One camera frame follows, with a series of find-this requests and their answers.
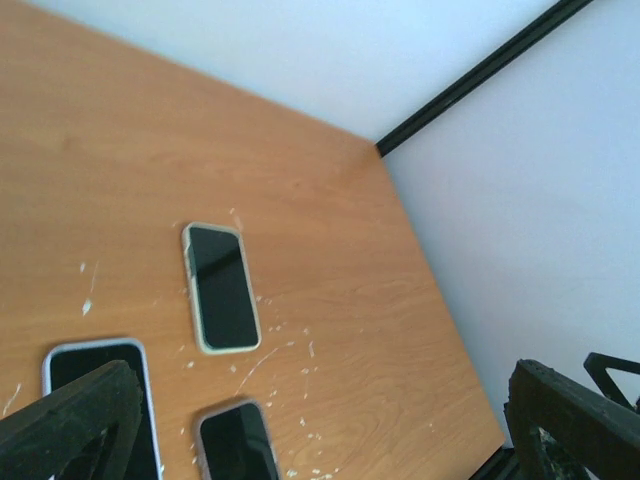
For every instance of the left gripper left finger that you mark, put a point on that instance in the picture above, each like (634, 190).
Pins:
(83, 430)

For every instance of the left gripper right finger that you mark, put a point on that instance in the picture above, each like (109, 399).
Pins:
(563, 430)

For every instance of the purple phone case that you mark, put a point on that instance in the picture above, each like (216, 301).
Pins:
(150, 390)

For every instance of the black phone pink edge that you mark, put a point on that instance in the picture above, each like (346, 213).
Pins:
(240, 445)

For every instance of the clear magsafe phone case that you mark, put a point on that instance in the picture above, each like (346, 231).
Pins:
(197, 435)

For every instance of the right black frame post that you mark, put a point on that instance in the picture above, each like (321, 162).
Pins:
(517, 45)

